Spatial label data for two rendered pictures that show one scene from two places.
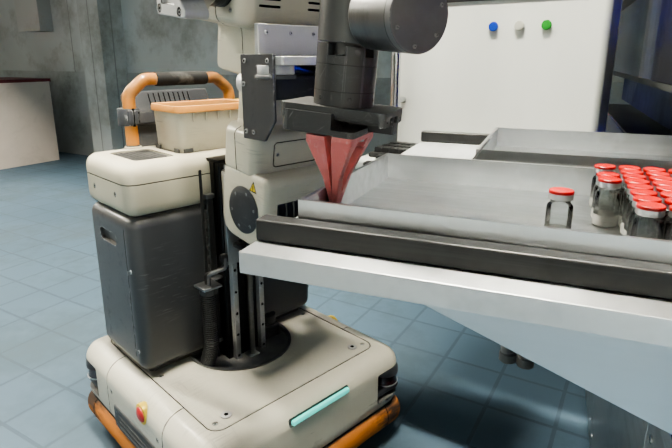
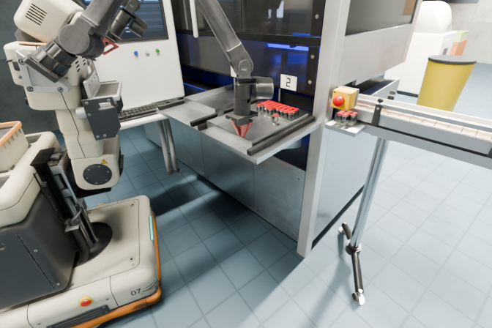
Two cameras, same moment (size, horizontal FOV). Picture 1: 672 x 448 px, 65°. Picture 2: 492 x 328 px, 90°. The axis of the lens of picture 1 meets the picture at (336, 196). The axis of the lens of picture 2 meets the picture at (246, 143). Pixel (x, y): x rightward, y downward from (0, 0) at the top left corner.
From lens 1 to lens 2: 78 cm
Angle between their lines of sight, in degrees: 62
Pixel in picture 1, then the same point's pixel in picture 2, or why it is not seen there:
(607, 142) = (212, 92)
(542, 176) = not seen: hidden behind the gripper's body
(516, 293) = (296, 136)
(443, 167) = (222, 118)
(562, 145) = (203, 97)
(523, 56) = (151, 64)
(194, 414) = (119, 271)
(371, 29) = (265, 96)
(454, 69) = (123, 73)
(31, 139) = not seen: outside the picture
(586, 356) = not seen: hidden behind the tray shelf
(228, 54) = (46, 100)
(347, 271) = (276, 148)
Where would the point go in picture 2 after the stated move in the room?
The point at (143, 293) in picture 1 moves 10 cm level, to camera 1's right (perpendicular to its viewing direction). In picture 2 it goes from (48, 254) to (73, 234)
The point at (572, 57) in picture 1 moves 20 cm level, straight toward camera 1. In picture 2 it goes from (169, 61) to (187, 66)
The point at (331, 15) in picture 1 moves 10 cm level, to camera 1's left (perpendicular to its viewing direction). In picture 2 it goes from (247, 93) to (233, 102)
